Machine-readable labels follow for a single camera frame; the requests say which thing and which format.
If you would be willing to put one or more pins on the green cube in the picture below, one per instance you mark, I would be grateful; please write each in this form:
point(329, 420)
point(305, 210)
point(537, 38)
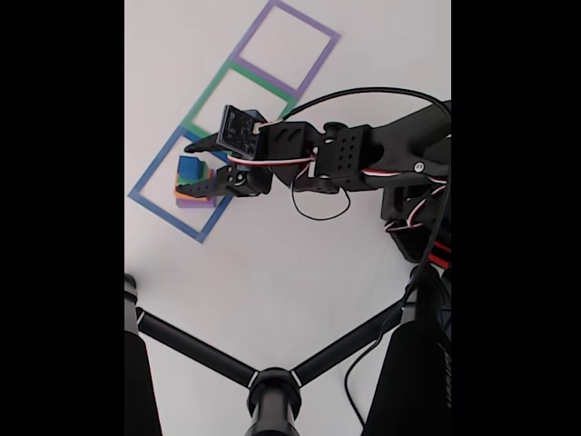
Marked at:
point(205, 175)

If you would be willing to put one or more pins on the small blue cube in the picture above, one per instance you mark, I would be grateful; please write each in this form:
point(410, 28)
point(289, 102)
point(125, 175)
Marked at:
point(190, 167)

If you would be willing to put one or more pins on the large purple block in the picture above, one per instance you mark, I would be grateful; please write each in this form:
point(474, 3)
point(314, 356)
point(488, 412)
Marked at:
point(195, 204)

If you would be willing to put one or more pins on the orange block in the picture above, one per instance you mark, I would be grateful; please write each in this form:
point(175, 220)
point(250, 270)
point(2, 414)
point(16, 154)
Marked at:
point(179, 194)

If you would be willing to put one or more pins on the green tape square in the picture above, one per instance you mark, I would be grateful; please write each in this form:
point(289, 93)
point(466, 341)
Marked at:
point(213, 82)

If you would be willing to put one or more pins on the purple tape square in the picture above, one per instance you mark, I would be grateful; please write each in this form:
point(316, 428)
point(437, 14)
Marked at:
point(265, 78)

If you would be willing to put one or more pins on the blue tape square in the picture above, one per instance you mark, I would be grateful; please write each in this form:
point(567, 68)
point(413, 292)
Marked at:
point(156, 211)

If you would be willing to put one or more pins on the red clamp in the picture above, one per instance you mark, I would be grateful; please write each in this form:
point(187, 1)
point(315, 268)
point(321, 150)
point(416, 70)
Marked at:
point(440, 256)

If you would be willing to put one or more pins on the black tripod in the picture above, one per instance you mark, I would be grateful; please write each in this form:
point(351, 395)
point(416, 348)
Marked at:
point(272, 395)

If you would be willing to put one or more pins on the blue camera circuit board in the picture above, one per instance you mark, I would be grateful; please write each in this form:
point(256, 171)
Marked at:
point(238, 131)

